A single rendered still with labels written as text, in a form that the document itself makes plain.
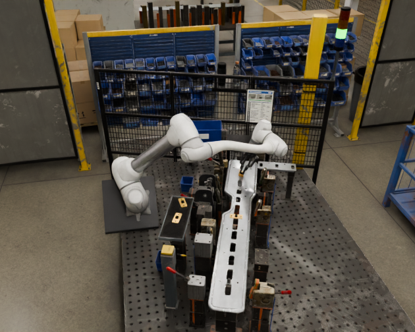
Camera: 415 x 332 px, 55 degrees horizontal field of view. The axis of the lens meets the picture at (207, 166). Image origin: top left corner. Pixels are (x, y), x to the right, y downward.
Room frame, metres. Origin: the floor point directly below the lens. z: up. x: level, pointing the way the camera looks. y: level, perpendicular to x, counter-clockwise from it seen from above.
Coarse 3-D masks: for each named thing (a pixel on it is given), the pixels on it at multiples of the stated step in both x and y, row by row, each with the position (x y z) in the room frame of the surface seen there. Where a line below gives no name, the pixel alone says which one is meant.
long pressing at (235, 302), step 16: (256, 176) 2.40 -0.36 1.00; (240, 208) 2.03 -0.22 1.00; (224, 224) 1.88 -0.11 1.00; (240, 224) 1.88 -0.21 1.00; (224, 240) 1.73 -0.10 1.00; (240, 240) 1.73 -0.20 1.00; (224, 256) 1.61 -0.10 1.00; (240, 256) 1.61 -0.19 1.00; (224, 272) 1.49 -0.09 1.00; (240, 272) 1.49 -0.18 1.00; (224, 288) 1.38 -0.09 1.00; (240, 288) 1.38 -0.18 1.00; (208, 304) 1.28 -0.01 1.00; (224, 304) 1.28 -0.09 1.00; (240, 304) 1.28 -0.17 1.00
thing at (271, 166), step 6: (258, 162) 2.58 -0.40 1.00; (264, 162) 2.58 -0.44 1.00; (270, 162) 2.58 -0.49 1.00; (276, 162) 2.58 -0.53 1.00; (258, 168) 2.50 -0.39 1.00; (270, 168) 2.50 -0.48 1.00; (276, 168) 2.50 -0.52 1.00; (282, 168) 2.50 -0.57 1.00; (288, 168) 2.50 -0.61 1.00; (294, 168) 2.50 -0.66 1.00
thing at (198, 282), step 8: (192, 280) 1.39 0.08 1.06; (200, 280) 1.39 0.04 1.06; (192, 288) 1.36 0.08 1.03; (200, 288) 1.35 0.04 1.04; (192, 296) 1.36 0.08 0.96; (200, 296) 1.35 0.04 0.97; (192, 304) 1.36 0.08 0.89; (200, 304) 1.36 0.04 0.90; (192, 312) 1.36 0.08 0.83; (200, 312) 1.36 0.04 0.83; (192, 320) 1.36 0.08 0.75; (200, 320) 1.35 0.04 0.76; (200, 328) 1.35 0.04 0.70
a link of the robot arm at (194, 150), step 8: (184, 144) 2.08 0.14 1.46; (192, 144) 2.07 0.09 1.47; (200, 144) 2.09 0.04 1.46; (208, 144) 2.12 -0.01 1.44; (184, 152) 2.03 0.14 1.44; (192, 152) 2.03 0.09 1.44; (200, 152) 2.05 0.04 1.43; (208, 152) 2.08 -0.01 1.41; (184, 160) 2.02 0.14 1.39; (192, 160) 2.02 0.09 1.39; (200, 160) 2.04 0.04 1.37
